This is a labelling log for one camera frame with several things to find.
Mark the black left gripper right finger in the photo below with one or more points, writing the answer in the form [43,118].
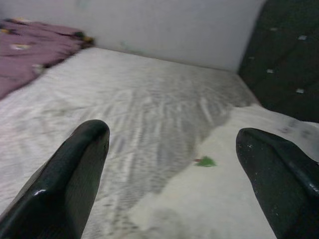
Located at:
[281,186]

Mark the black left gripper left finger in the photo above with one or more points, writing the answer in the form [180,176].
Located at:
[54,199]

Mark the white pillow with green tree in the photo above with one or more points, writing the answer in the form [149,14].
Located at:
[211,194]

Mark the white quilted mattress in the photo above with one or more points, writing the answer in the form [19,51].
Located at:
[124,87]

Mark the dark tufted headboard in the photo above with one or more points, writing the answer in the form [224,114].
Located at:
[286,54]

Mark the purple cartoon mouse blanket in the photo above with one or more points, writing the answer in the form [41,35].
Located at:
[30,54]

